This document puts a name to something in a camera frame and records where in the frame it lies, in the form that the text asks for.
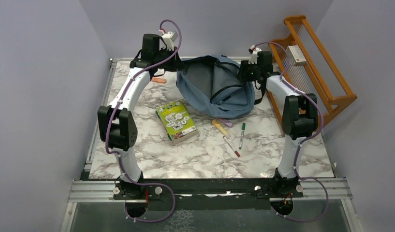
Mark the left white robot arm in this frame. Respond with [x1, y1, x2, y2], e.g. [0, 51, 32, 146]
[97, 31, 182, 199]

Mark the orange wooden rack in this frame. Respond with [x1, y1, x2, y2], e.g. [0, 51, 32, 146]
[269, 15, 357, 125]

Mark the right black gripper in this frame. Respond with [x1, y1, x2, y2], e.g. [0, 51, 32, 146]
[236, 60, 261, 82]

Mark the green illustrated book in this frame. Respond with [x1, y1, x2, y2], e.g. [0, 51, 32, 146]
[155, 100, 199, 145]

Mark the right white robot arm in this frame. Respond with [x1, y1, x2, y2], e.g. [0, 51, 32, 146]
[238, 47, 318, 197]

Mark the purple cable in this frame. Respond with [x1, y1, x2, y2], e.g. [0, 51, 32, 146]
[105, 19, 183, 224]
[253, 42, 330, 223]

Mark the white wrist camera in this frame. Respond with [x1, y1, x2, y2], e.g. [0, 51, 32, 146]
[159, 29, 178, 51]
[248, 45, 262, 64]

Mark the yellow orange highlighter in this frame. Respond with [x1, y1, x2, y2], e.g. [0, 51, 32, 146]
[211, 119, 230, 138]

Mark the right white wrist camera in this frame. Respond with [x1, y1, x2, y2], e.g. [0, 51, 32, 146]
[248, 45, 262, 64]

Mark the green marker pen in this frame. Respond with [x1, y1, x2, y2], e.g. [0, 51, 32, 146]
[239, 122, 246, 149]

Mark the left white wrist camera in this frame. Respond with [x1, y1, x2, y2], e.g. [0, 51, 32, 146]
[159, 29, 178, 51]

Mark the pink highlighter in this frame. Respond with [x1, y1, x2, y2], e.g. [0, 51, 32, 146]
[218, 118, 234, 128]

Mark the red marker pen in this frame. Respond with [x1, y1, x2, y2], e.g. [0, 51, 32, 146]
[223, 136, 240, 157]

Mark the blue student backpack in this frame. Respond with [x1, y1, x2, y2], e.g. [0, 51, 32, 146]
[176, 55, 262, 119]

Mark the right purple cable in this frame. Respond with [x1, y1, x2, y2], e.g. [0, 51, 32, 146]
[253, 42, 330, 223]

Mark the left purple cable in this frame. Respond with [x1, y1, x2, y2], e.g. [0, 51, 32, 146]
[105, 19, 183, 224]

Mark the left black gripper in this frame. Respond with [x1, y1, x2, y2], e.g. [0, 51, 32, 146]
[154, 45, 186, 72]

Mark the black metal base rail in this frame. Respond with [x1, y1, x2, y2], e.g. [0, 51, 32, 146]
[113, 178, 303, 211]

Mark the small white box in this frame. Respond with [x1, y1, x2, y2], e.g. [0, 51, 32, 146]
[286, 45, 307, 66]

